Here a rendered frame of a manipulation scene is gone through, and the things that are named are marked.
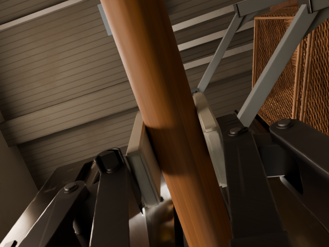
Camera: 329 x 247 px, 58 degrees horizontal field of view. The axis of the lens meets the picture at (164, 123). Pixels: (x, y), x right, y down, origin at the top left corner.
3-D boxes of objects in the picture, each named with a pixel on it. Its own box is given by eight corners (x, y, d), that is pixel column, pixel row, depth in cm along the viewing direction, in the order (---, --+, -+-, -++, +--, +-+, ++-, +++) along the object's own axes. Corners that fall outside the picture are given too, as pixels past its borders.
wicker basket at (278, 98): (362, 129, 113) (290, 150, 116) (298, 94, 167) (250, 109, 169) (347, -2, 98) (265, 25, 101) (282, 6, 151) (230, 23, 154)
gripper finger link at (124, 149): (139, 219, 12) (72, 238, 13) (145, 164, 17) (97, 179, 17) (127, 189, 12) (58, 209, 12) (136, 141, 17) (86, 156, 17)
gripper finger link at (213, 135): (202, 131, 13) (220, 126, 13) (191, 93, 19) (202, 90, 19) (220, 189, 14) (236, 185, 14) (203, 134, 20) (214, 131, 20)
